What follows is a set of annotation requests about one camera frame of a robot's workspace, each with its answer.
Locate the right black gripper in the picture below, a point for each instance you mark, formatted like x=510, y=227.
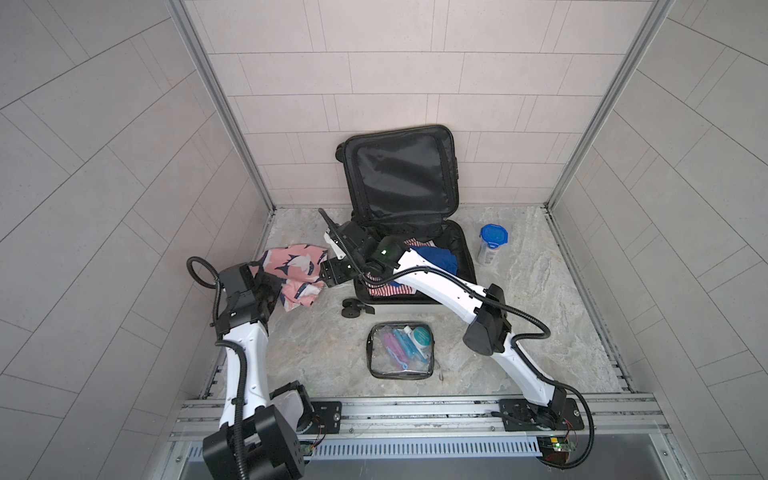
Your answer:
x=333, y=271

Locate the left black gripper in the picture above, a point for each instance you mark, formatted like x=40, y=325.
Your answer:
x=270, y=281

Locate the red white striped garment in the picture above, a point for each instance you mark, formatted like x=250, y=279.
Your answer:
x=393, y=288

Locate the pink shark print garment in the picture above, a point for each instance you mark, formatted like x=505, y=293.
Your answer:
x=298, y=267

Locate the blue cloth garment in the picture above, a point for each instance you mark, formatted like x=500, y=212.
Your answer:
x=438, y=261

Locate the clear toiletry pouch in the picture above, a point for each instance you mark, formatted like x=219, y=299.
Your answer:
x=400, y=351

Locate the blue lidded plastic cup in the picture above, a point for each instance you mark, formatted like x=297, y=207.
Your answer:
x=493, y=237

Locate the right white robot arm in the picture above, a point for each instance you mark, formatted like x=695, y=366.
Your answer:
x=494, y=329

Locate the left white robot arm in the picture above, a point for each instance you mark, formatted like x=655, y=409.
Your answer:
x=258, y=430

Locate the black suitcase wheel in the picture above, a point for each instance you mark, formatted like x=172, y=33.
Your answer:
x=354, y=308

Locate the black open suitcase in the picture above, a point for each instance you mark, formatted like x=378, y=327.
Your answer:
x=405, y=182

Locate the left green circuit board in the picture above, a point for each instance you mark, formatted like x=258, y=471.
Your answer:
x=307, y=449

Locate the green circuit board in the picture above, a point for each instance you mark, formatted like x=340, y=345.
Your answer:
x=307, y=449
x=557, y=449

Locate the right green circuit board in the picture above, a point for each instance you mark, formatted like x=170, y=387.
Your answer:
x=557, y=449

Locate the aluminium mounting rail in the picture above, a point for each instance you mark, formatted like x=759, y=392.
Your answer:
x=368, y=417

